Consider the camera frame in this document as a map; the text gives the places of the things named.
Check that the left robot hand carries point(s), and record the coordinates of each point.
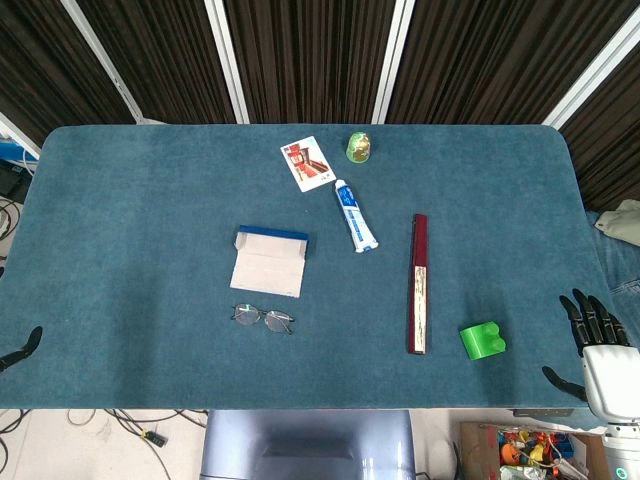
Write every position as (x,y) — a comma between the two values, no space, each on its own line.
(27,342)

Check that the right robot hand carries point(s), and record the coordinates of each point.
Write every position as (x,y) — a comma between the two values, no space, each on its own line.
(612,380)

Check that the thin-framed eyeglasses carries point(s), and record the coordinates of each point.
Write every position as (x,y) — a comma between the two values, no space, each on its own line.
(276,321)

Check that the blue glasses case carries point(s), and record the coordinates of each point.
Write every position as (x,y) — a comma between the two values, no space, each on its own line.
(270,270)

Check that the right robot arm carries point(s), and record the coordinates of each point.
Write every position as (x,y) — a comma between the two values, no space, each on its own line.
(622,455)

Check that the grey table control panel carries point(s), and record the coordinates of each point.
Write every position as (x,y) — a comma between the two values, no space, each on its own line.
(542,413)

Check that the blue denim jeans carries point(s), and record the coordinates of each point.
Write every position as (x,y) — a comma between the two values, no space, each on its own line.
(620,270)

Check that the green building block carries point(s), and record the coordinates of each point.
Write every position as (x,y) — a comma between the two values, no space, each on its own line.
(481,342)

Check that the cardboard box of toys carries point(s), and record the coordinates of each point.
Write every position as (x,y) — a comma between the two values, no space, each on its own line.
(480,450)

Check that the teal table cloth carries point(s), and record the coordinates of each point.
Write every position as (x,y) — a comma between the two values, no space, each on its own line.
(150,250)

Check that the beige crumpled cloth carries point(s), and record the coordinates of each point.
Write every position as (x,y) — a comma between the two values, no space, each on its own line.
(622,222)

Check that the black power adapter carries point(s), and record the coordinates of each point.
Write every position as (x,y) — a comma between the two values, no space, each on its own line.
(156,439)

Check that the black floor device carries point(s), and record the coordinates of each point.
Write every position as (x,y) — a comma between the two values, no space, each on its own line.
(12,180)

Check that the dark red long box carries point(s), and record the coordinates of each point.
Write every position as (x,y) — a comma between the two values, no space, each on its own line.
(420,250)

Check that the blue grey robot torso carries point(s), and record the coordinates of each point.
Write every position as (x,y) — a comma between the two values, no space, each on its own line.
(305,445)

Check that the white blue toothpaste tube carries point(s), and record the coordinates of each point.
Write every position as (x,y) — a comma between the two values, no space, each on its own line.
(354,215)

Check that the photo card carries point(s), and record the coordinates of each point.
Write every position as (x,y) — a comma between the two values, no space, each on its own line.
(306,162)

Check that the dark brown pleated curtain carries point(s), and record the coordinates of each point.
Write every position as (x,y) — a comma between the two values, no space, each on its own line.
(310,50)

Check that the white partition post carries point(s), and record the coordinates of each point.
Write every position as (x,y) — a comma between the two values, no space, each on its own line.
(392,60)
(590,75)
(102,60)
(227,60)
(17,135)

